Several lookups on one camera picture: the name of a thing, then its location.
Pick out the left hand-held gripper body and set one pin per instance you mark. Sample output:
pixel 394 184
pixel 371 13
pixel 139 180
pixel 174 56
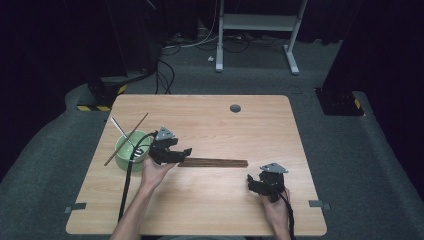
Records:
pixel 160 150

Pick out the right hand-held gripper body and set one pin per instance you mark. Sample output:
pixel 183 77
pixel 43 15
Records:
pixel 274 181

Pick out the brown wooden chopstick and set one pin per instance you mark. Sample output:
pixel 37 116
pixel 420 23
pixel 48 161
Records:
pixel 136 127

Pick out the row of wooden chopsticks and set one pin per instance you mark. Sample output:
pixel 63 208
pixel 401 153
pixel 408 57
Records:
pixel 216 162

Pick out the green bowl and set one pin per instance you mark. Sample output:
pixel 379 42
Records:
pixel 122 152

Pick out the person's left hand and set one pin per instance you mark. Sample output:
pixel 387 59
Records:
pixel 153 175

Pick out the person's right hand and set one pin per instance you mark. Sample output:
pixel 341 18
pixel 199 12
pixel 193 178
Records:
pixel 278 213

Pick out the metal spoon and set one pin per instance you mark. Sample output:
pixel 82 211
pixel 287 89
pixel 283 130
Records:
pixel 118 126

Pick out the grey tape piece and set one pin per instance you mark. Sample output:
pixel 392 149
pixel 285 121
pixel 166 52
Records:
pixel 318 204
pixel 76 207

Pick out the grey table grommet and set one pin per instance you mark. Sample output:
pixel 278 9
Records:
pixel 235 108

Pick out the black stand base striped tape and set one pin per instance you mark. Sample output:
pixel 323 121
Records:
pixel 100 92

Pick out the small white plug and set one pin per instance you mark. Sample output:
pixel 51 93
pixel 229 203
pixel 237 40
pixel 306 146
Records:
pixel 210 58

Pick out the white metal stand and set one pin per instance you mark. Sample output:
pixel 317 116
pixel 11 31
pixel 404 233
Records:
pixel 260 22

